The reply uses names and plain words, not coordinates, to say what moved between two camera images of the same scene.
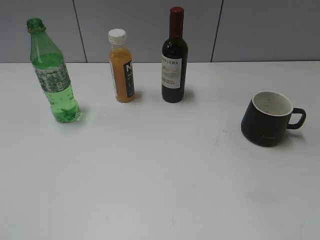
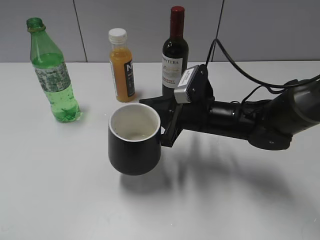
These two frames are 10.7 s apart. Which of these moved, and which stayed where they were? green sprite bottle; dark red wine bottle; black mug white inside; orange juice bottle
Moved: black mug white inside
Stayed: dark red wine bottle; green sprite bottle; orange juice bottle
